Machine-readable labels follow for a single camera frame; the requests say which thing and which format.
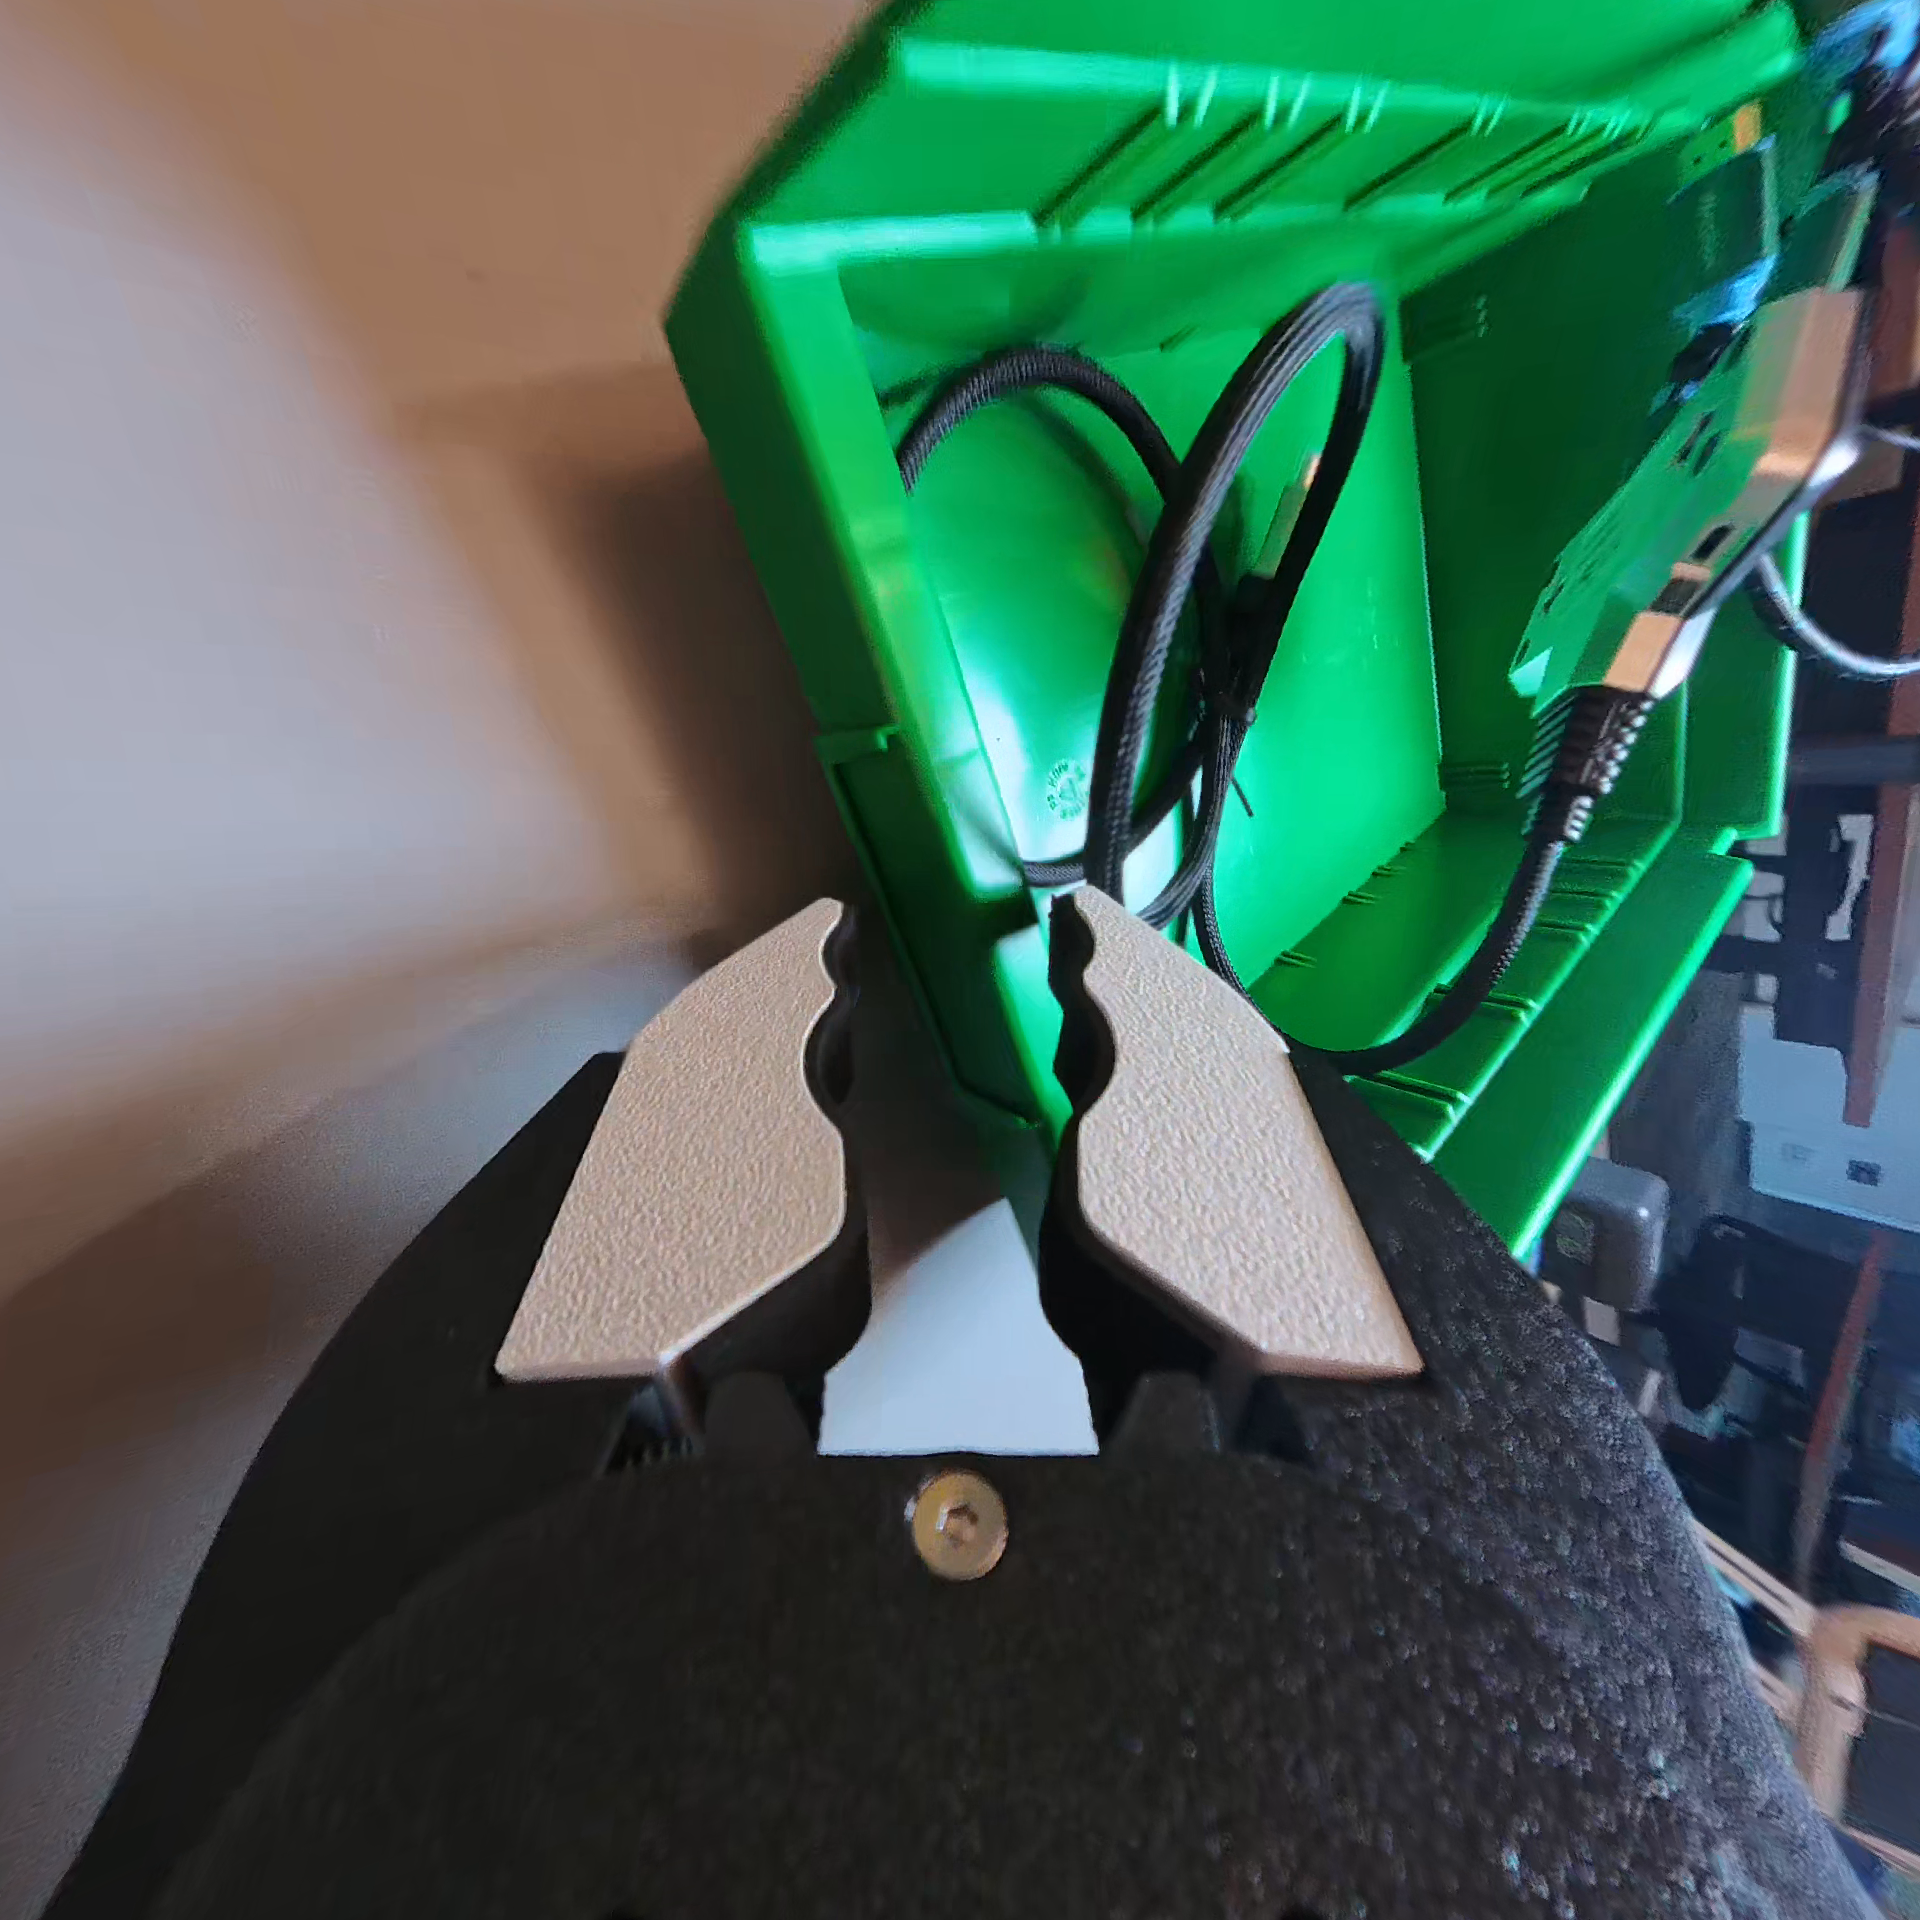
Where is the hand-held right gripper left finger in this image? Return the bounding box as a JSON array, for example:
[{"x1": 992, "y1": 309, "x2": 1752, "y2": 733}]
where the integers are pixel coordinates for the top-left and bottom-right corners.
[{"x1": 496, "y1": 897, "x2": 875, "y2": 1379}]

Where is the black cable with white plug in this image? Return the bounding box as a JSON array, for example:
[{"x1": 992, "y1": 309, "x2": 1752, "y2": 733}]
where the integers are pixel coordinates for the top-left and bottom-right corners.
[{"x1": 897, "y1": 282, "x2": 1881, "y2": 1077}]

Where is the green plastic bin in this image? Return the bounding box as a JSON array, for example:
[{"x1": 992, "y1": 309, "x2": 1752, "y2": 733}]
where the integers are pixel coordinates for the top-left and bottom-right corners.
[{"x1": 662, "y1": 0, "x2": 1806, "y2": 1263}]

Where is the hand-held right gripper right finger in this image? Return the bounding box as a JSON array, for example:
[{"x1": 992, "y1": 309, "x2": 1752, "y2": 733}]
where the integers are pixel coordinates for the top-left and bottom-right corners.
[{"x1": 1046, "y1": 885, "x2": 1425, "y2": 1379}]

